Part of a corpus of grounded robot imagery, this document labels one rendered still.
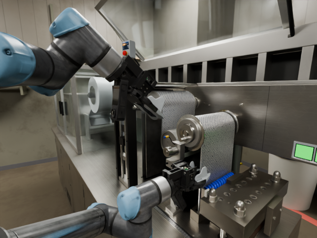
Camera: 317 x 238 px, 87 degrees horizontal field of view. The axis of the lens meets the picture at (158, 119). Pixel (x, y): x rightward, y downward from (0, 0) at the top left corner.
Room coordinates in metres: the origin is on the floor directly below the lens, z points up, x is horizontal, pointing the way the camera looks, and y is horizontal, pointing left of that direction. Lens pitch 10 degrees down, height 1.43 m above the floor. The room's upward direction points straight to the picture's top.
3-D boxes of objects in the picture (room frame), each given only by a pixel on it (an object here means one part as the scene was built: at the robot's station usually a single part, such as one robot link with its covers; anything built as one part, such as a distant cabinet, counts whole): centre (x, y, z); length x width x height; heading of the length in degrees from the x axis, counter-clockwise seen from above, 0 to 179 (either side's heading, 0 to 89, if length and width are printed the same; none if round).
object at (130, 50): (1.10, 0.19, 1.66); 0.07 x 0.07 x 0.10; 54
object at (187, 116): (0.65, -0.12, 1.25); 0.15 x 0.01 x 0.15; 38
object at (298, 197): (1.97, -1.69, 0.33); 0.55 x 0.54 x 0.66; 120
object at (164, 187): (0.49, 0.00, 1.11); 0.08 x 0.05 x 0.08; 38
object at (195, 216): (0.68, -0.26, 0.92); 0.28 x 0.04 x 0.04; 128
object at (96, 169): (1.42, 0.42, 0.88); 2.52 x 0.66 x 0.04; 38
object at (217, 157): (0.68, -0.26, 1.11); 0.23 x 0.01 x 0.18; 128
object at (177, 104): (0.83, -0.14, 1.16); 0.39 x 0.23 x 0.51; 38
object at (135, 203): (0.44, 0.06, 1.11); 0.11 x 0.08 x 0.09; 128
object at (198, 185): (0.55, -0.13, 1.09); 0.09 x 0.05 x 0.02; 119
